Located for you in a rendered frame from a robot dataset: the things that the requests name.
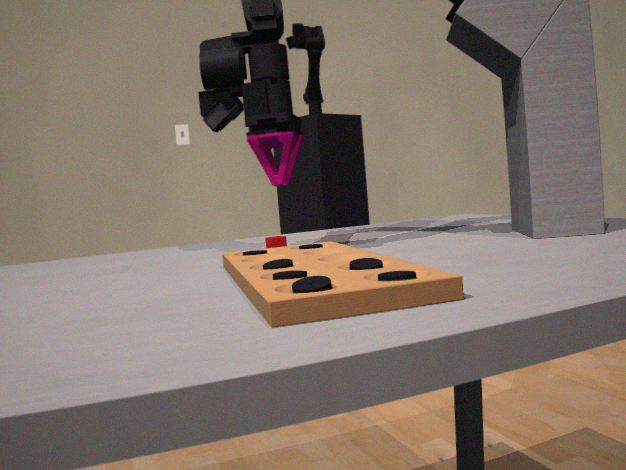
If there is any red block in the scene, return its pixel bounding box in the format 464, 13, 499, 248
265, 236, 287, 248

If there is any orange wooden tray with round pockets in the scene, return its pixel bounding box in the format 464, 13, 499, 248
222, 241, 464, 328

